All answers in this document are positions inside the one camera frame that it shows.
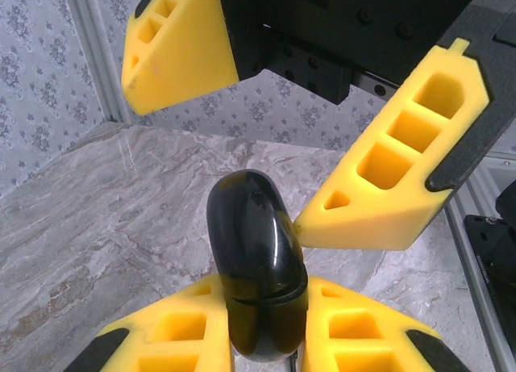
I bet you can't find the aluminium frame post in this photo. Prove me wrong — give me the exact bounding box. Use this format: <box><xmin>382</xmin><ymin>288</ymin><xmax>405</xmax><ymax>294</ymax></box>
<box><xmin>66</xmin><ymin>0</ymin><xmax>132</xmax><ymax>123</ymax></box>

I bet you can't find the purple cup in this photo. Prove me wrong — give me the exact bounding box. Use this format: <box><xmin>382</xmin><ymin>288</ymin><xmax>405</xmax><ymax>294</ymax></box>
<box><xmin>206</xmin><ymin>169</ymin><xmax>310</xmax><ymax>363</ymax></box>

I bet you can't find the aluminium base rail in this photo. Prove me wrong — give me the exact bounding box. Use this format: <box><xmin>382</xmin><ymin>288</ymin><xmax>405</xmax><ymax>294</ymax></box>
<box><xmin>443</xmin><ymin>152</ymin><xmax>516</xmax><ymax>372</ymax></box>

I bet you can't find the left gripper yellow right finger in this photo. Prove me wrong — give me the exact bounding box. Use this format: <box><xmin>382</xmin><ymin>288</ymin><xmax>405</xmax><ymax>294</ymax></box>
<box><xmin>300</xmin><ymin>275</ymin><xmax>471</xmax><ymax>372</ymax></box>

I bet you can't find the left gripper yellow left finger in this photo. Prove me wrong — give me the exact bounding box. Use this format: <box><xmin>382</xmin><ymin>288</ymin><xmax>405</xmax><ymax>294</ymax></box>
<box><xmin>64</xmin><ymin>274</ymin><xmax>235</xmax><ymax>372</ymax></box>

